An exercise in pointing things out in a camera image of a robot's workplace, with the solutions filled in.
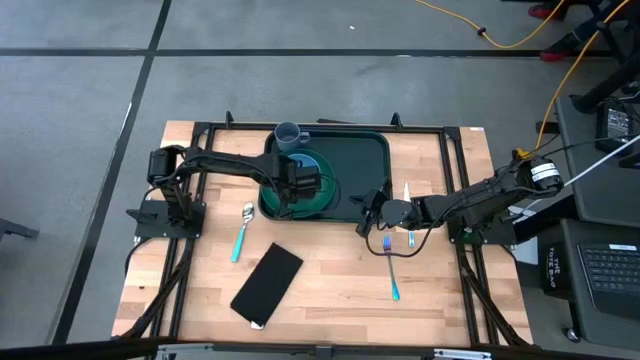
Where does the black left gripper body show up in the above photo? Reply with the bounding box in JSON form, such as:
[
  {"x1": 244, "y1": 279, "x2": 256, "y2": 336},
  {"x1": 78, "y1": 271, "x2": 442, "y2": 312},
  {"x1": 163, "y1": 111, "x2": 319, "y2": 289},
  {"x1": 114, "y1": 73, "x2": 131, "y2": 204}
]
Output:
[{"x1": 273, "y1": 155, "x2": 322, "y2": 204}]

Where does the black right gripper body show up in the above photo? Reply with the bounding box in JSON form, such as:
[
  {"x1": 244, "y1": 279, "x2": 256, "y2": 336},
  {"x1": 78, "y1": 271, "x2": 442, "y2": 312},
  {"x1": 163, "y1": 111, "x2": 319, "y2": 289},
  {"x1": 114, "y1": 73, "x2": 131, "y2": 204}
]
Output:
[{"x1": 354, "y1": 177, "x2": 401, "y2": 238}]

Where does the blue bowl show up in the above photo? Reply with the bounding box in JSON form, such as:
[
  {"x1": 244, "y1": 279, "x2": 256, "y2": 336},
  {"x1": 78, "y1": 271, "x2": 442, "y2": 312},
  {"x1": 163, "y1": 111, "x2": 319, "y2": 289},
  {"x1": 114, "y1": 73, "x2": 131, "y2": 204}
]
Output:
[{"x1": 285, "y1": 152, "x2": 322, "y2": 176}]

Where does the green plate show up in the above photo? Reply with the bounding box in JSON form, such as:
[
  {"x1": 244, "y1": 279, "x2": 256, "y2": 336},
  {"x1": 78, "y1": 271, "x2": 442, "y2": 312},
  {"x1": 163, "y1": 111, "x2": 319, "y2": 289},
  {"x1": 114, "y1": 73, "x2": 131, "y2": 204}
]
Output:
[{"x1": 259, "y1": 148, "x2": 338, "y2": 220}]

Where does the teal-handled knife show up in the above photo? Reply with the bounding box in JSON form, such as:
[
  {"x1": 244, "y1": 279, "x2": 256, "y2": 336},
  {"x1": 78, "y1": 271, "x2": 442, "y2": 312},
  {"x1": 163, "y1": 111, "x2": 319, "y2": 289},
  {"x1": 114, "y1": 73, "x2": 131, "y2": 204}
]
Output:
[{"x1": 403, "y1": 182, "x2": 416, "y2": 249}]

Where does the grey mug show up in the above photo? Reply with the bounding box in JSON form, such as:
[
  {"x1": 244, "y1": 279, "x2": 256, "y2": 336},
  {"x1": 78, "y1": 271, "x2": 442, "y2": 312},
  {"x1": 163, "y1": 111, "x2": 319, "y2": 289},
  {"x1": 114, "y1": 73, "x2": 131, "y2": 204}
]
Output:
[{"x1": 273, "y1": 121, "x2": 311, "y2": 153}]

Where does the teal-handled fork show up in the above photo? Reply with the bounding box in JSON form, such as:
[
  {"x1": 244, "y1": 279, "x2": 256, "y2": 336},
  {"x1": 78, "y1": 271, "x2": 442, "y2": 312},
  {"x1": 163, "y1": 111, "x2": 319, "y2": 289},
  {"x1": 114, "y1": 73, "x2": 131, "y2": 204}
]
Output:
[{"x1": 382, "y1": 234, "x2": 401, "y2": 302}]

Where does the teal-handled spoon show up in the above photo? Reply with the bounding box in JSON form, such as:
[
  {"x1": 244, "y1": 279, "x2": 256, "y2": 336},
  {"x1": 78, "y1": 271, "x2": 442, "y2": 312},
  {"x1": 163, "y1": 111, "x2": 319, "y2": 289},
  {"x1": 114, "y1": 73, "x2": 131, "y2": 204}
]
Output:
[{"x1": 230, "y1": 202, "x2": 255, "y2": 264}]

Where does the black cloth napkin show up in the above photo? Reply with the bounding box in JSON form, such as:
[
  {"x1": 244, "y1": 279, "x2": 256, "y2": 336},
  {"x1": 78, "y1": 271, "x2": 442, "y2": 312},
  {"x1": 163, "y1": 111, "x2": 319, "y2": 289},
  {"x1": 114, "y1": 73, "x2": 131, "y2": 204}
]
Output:
[{"x1": 229, "y1": 242, "x2": 304, "y2": 329}]

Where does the dark green serving tray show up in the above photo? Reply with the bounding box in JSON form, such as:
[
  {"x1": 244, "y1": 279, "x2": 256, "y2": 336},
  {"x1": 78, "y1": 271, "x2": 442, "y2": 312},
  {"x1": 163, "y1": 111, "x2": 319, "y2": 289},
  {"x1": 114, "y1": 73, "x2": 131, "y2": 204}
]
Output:
[{"x1": 258, "y1": 128, "x2": 394, "y2": 224}]

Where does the white paper sheet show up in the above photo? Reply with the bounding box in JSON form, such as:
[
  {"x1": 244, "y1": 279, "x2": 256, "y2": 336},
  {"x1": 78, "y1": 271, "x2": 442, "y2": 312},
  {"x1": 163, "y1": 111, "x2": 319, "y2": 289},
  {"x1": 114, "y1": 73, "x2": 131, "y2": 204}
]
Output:
[{"x1": 508, "y1": 198, "x2": 541, "y2": 265}]

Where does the black tote bag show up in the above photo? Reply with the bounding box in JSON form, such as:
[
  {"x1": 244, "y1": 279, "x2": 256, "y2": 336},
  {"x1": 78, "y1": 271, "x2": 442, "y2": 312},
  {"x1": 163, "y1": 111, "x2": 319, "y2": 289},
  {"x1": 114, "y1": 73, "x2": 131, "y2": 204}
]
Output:
[{"x1": 542, "y1": 241, "x2": 575, "y2": 301}]

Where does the grey wheeled cart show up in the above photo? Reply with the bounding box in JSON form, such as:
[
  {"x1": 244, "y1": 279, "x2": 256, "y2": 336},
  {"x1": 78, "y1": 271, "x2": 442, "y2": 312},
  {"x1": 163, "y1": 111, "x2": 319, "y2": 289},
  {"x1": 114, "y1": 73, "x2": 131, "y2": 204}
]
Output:
[{"x1": 559, "y1": 219, "x2": 640, "y2": 351}]

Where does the grey desk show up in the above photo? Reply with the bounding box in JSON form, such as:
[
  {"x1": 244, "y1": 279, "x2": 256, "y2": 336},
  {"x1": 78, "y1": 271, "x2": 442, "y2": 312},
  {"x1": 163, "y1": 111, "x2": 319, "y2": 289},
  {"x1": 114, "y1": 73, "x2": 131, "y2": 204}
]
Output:
[{"x1": 553, "y1": 94, "x2": 640, "y2": 230}]

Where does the person's shoe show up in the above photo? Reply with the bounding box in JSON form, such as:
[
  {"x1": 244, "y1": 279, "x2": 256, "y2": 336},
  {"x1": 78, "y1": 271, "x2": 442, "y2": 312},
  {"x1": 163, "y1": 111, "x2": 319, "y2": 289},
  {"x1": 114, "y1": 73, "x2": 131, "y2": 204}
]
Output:
[
  {"x1": 527, "y1": 3, "x2": 567, "y2": 21},
  {"x1": 539, "y1": 32, "x2": 599, "y2": 63}
]

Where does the black laptop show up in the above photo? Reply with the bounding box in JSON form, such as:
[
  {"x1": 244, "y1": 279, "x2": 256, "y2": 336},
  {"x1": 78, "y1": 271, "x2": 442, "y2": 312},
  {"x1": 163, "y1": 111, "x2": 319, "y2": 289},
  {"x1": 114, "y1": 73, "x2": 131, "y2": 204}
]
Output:
[{"x1": 577, "y1": 242, "x2": 640, "y2": 321}]

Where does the black power supply box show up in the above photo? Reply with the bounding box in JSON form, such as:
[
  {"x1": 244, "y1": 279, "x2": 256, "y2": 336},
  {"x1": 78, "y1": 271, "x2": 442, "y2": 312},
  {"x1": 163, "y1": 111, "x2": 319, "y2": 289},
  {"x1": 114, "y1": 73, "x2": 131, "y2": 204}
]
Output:
[{"x1": 595, "y1": 99, "x2": 640, "y2": 154}]

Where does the black chair base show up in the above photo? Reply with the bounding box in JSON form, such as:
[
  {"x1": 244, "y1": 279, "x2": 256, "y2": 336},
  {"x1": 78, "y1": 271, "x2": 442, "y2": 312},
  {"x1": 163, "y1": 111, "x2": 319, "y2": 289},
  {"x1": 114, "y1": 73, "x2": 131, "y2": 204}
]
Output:
[{"x1": 569, "y1": 0, "x2": 640, "y2": 114}]

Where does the grey chair leg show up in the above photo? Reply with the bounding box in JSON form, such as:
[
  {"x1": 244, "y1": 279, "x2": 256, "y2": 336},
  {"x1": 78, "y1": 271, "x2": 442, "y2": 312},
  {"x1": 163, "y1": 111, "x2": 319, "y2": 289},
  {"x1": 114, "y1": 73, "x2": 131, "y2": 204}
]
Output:
[{"x1": 0, "y1": 218, "x2": 40, "y2": 241}]

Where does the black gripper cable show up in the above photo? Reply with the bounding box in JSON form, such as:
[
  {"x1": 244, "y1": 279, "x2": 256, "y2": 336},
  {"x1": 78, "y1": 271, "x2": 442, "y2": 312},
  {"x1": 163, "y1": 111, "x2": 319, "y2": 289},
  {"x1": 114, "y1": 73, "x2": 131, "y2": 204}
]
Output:
[{"x1": 364, "y1": 219, "x2": 454, "y2": 260}]

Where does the black aluminium table frame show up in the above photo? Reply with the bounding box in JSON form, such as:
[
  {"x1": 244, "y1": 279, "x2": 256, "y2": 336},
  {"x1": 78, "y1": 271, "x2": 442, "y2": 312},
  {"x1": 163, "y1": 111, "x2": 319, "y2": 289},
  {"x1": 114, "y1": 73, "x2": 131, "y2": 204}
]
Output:
[{"x1": 0, "y1": 110, "x2": 640, "y2": 360}]

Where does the silver metal bracket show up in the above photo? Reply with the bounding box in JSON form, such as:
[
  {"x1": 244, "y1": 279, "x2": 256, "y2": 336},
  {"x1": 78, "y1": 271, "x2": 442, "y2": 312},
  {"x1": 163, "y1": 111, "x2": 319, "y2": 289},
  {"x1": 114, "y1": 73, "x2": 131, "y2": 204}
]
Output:
[{"x1": 432, "y1": 348, "x2": 492, "y2": 360}]

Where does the yellow cable with black clip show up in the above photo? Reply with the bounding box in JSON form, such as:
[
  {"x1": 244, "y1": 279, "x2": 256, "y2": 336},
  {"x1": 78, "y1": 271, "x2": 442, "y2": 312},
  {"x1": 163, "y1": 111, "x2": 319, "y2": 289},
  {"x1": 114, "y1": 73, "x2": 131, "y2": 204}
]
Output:
[{"x1": 414, "y1": 0, "x2": 567, "y2": 50}]

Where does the white cable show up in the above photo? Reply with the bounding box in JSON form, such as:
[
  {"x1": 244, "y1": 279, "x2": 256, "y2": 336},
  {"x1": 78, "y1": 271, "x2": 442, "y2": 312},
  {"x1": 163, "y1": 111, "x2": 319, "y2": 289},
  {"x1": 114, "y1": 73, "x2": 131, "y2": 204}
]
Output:
[{"x1": 562, "y1": 134, "x2": 640, "y2": 189}]

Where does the yellow cable with plug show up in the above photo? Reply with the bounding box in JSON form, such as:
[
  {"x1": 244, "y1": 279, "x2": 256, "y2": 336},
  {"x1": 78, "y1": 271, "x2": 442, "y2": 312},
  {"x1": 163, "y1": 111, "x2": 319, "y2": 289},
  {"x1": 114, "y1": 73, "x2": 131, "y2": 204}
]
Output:
[{"x1": 534, "y1": 0, "x2": 632, "y2": 151}]

